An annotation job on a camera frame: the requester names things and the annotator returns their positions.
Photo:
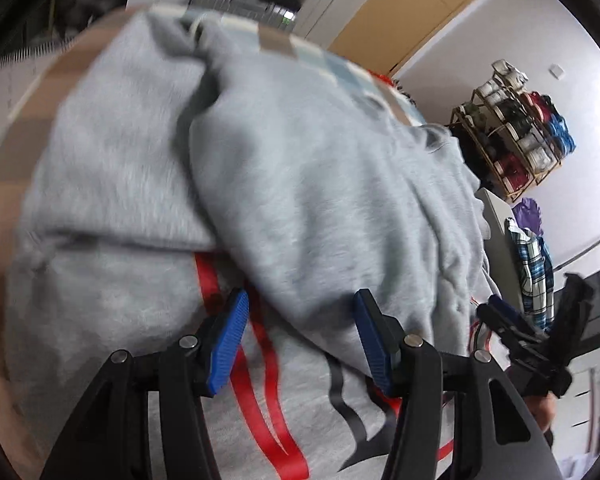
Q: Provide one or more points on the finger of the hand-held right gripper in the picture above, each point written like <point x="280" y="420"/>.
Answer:
<point x="572" y="310"/>
<point x="512" y="322"/>

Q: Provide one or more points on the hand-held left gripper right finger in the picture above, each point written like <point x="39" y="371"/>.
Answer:
<point x="372" y="345"/>

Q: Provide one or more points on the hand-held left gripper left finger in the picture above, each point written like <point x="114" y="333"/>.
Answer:
<point x="225" y="345"/>

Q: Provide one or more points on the grey printed hoodie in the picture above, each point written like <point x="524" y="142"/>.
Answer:
<point x="305" y="185"/>

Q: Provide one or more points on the person's right hand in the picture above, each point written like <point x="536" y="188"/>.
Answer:
<point x="542" y="412"/>

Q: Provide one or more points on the blue plaid shirt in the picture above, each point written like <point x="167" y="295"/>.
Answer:
<point x="532" y="265"/>

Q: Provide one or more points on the purple plastic bag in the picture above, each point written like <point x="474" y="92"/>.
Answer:
<point x="527" y="212"/>

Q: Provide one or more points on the wooden shoe rack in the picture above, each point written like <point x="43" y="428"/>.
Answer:
<point x="480" y="97"/>

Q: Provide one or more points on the orange plastic bag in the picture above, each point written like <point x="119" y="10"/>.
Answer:
<point x="380" y="77"/>

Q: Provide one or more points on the checked bed blanket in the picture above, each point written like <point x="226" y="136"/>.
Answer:
<point x="30" y="110"/>

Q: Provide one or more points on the wooden door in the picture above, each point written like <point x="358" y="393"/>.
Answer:
<point x="420" y="15"/>

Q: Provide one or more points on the silver hard suitcase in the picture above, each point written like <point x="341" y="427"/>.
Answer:
<point x="250" y="10"/>

